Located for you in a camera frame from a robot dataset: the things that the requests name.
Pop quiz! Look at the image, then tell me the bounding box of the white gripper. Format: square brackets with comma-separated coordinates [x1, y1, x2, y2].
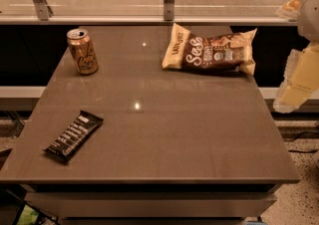
[273, 0, 319, 113]

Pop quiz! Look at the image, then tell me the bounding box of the brown chip bag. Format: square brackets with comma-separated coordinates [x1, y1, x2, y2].
[161, 24, 257, 75]

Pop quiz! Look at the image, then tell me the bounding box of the black rxbar chocolate bar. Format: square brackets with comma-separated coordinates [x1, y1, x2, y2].
[44, 111, 104, 161]

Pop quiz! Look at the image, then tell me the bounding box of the orange soda can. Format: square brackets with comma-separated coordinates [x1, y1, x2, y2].
[67, 29, 99, 75]

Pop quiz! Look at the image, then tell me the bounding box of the black floor cable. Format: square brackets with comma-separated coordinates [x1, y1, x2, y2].
[282, 128, 319, 154]

